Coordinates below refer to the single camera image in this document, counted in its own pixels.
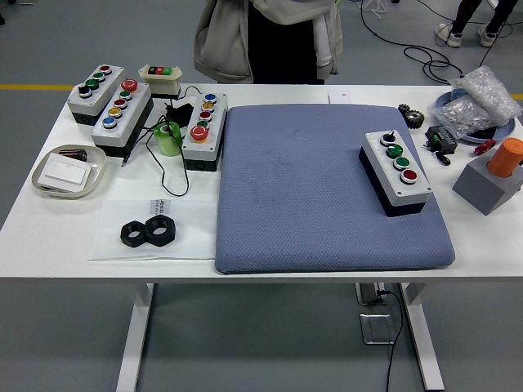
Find four-button control box with selector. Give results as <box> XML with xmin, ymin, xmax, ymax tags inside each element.
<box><xmin>358</xmin><ymin>130</ymin><xmax>433</xmax><ymax>219</ymax></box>

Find five-button box with mushroom stop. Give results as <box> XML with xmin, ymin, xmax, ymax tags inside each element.
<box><xmin>181</xmin><ymin>91</ymin><xmax>229</xmax><ymax>172</ymax></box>

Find black floor power cable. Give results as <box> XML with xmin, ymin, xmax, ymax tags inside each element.
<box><xmin>378</xmin><ymin>288</ymin><xmax>405</xmax><ymax>392</ymax></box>

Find black floor cables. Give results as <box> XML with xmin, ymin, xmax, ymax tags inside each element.
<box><xmin>359</xmin><ymin>0</ymin><xmax>523</xmax><ymax>85</ymax></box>

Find orange cylinder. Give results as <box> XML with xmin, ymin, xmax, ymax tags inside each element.
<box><xmin>486</xmin><ymin>137</ymin><xmax>523</xmax><ymax>178</ymax></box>

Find grey block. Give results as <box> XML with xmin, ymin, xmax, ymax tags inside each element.
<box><xmin>451</xmin><ymin>154</ymin><xmax>523</xmax><ymax>216</ymax></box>

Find thin black adapter cable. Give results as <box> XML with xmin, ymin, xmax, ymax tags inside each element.
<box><xmin>120</xmin><ymin>85</ymin><xmax>202</xmax><ymax>197</ymax></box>

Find green tape roll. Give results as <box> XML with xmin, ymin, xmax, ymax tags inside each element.
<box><xmin>154</xmin><ymin>121</ymin><xmax>182</xmax><ymax>158</ymax></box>

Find white table leg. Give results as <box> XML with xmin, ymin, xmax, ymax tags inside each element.
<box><xmin>115</xmin><ymin>283</ymin><xmax>155</xmax><ymax>392</ymax></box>
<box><xmin>398</xmin><ymin>282</ymin><xmax>445</xmax><ymax>390</ymax></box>

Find clear plastic bag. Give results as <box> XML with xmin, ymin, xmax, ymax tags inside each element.
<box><xmin>87</xmin><ymin>198</ymin><xmax>218</xmax><ymax>261</ymax></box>

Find person in white shoes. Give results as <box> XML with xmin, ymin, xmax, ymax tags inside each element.
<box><xmin>433</xmin><ymin>0</ymin><xmax>520</xmax><ymax>49</ymax></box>

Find black electronic module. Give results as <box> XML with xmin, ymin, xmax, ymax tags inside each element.
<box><xmin>422</xmin><ymin>125</ymin><xmax>458</xmax><ymax>155</ymax></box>

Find black power adapter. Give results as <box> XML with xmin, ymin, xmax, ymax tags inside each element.
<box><xmin>164</xmin><ymin>101</ymin><xmax>195</xmax><ymax>126</ymax></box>

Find cream switch box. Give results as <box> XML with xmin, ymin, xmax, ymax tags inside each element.
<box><xmin>137</xmin><ymin>64</ymin><xmax>183</xmax><ymax>100</ymax></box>

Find clear bag of metal parts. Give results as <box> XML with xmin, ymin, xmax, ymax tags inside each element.
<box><xmin>427</xmin><ymin>97</ymin><xmax>507</xmax><ymax>140</ymax></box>

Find long five-button control box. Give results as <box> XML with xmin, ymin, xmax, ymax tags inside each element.
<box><xmin>90</xmin><ymin>78</ymin><xmax>155</xmax><ymax>159</ymax></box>

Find black hex nut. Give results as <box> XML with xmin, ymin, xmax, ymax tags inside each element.
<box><xmin>145</xmin><ymin>216</ymin><xmax>177</xmax><ymax>247</ymax></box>
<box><xmin>119</xmin><ymin>220</ymin><xmax>149</xmax><ymax>248</ymax></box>

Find blue-grey textured mat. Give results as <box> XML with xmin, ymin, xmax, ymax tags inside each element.
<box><xmin>215</xmin><ymin>104</ymin><xmax>456</xmax><ymax>274</ymax></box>

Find grey box under table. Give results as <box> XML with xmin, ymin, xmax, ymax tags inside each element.
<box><xmin>354</xmin><ymin>282</ymin><xmax>387</xmax><ymax>306</ymax></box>

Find dark brown small item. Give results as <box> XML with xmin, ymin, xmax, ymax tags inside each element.
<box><xmin>58</xmin><ymin>149</ymin><xmax>89</xmax><ymax>163</ymax></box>

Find white rounded tray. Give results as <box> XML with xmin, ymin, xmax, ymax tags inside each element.
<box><xmin>31</xmin><ymin>143</ymin><xmax>108</xmax><ymax>201</ymax></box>

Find white wall switch plate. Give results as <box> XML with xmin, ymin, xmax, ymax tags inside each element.
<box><xmin>39</xmin><ymin>157</ymin><xmax>92</xmax><ymax>189</ymax></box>

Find silver floor outlet plate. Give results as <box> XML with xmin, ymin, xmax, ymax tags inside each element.
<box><xmin>359</xmin><ymin>312</ymin><xmax>398</xmax><ymax>346</ymax></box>

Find bubble wrap bag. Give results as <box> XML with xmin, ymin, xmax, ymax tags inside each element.
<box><xmin>450</xmin><ymin>65</ymin><xmax>523</xmax><ymax>128</ymax></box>

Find black metal gear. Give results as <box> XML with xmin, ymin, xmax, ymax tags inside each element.
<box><xmin>397</xmin><ymin>102</ymin><xmax>426</xmax><ymax>130</ymax></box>

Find blue plate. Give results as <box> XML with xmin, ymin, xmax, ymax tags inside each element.
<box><xmin>433</xmin><ymin>90</ymin><xmax>518</xmax><ymax>145</ymax></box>

